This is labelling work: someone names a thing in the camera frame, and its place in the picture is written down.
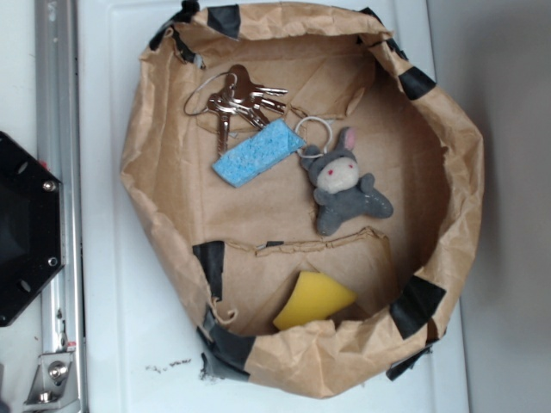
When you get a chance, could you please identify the yellow sponge piece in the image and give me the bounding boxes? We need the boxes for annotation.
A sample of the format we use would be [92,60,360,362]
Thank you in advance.
[273,271,357,330]

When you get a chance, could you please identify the brown paper bag bin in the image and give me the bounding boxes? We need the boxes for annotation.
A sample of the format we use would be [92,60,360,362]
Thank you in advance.
[121,1,484,398]

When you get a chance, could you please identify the aluminium frame rail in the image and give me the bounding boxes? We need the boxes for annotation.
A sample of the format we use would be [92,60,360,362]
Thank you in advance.
[34,1,89,412]

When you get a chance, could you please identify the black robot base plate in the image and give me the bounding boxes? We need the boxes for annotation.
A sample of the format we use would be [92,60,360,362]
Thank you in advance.
[1,133,64,327]

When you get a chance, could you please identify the grey plush bunny keychain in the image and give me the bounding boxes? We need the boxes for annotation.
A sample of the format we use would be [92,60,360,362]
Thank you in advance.
[300,127,393,237]

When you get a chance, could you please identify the white key ring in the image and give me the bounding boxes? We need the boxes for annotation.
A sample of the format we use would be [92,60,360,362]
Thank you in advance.
[294,115,335,151]

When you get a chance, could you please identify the blue sponge piece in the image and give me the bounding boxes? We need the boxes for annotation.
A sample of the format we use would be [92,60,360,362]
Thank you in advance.
[213,120,306,188]

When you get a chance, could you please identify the metal corner bracket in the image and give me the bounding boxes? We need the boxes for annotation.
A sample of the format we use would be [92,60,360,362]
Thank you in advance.
[23,352,73,411]

